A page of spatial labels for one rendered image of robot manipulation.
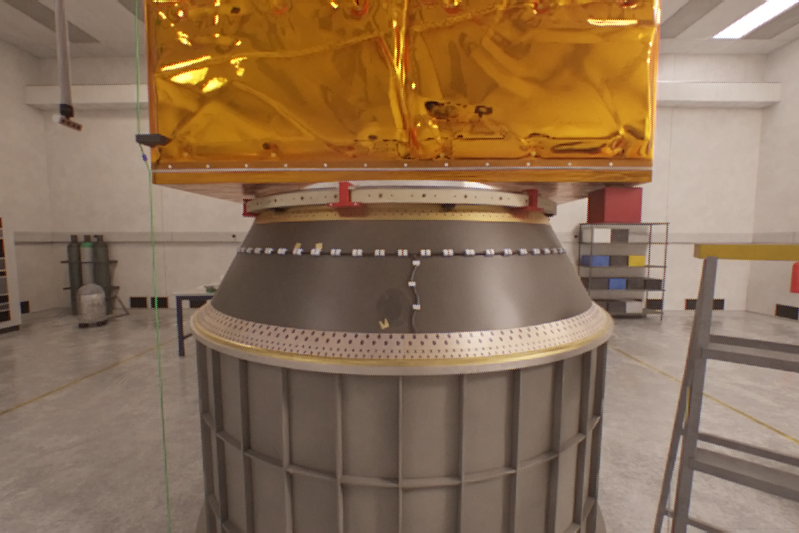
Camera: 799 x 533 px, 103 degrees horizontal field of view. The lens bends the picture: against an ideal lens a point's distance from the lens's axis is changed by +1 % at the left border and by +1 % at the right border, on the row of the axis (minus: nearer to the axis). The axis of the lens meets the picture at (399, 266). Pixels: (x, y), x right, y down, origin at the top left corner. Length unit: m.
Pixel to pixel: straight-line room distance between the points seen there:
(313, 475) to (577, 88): 1.60
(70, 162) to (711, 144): 13.17
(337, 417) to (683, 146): 8.59
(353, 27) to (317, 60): 0.18
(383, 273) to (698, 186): 8.38
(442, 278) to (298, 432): 0.70
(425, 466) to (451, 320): 0.46
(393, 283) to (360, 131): 0.58
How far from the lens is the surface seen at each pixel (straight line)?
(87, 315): 7.90
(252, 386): 1.31
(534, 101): 1.40
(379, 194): 1.20
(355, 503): 1.29
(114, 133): 9.26
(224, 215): 7.70
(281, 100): 1.41
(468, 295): 1.13
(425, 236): 1.18
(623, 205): 1.56
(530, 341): 1.18
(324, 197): 1.27
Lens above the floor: 1.53
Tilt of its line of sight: 4 degrees down
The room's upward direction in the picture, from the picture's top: straight up
